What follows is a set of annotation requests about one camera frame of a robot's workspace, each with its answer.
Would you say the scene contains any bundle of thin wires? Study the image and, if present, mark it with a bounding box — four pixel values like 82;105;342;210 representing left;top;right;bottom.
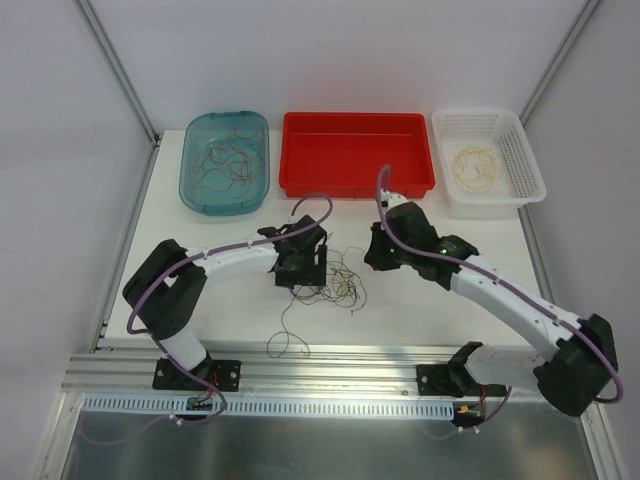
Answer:
289;247;371;317

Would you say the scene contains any brown wire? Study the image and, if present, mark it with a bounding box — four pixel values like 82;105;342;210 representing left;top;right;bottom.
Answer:
190;134;265;199

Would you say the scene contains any orange wire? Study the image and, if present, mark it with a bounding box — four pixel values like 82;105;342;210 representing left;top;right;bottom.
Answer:
452;144;504;194

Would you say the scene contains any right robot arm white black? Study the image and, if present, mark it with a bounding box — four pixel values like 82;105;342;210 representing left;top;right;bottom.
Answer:
365;192;623;417

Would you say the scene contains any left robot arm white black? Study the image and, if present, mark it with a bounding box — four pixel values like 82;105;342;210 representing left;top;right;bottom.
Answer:
123;215;328;392

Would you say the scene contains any red plastic tray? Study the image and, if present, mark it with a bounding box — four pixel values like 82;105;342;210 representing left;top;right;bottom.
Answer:
279;112;436;199

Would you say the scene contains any teal transparent plastic tub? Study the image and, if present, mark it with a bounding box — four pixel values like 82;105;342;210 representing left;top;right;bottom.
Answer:
179;111;270;216

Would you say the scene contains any white perforated plastic basket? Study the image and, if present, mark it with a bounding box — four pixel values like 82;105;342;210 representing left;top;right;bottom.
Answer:
431;109;547;220

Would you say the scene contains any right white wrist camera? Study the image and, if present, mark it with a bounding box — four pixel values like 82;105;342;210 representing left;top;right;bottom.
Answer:
378;190;408;210

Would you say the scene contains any aluminium mounting rail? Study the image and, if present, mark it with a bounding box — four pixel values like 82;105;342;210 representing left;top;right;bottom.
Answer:
59;319;601;404

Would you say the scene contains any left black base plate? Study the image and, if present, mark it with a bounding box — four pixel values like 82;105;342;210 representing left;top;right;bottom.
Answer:
152;358;242;392

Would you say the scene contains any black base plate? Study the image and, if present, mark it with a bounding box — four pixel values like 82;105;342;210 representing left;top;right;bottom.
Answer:
152;358;242;392
415;364;507;398

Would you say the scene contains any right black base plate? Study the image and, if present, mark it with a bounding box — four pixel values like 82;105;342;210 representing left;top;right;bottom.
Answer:
415;364;507;398

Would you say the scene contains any white slotted cable duct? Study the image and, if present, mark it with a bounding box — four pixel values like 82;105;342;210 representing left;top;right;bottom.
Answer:
82;394;454;422

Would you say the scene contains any right aluminium frame post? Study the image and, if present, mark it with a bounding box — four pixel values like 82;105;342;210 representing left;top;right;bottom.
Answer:
519;0;605;128

